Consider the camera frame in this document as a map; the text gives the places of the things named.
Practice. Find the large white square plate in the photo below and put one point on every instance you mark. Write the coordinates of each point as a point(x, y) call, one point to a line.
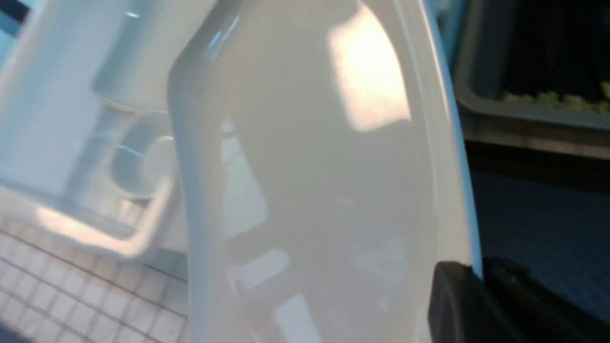
point(323, 169)

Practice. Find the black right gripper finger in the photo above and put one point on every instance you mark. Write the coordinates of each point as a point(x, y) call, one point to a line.
point(507, 305)

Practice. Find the white bowl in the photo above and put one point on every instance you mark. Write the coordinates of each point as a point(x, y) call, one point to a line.
point(144, 157)

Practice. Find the large white plastic tub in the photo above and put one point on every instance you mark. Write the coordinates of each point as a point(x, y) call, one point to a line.
point(78, 74)

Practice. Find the brown plastic bin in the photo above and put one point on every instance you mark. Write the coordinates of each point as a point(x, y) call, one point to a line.
point(534, 74)

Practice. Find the black serving tray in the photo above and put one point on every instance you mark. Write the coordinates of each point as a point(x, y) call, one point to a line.
point(549, 213)

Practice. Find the white grid tablecloth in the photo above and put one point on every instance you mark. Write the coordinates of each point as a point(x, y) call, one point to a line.
point(52, 292)

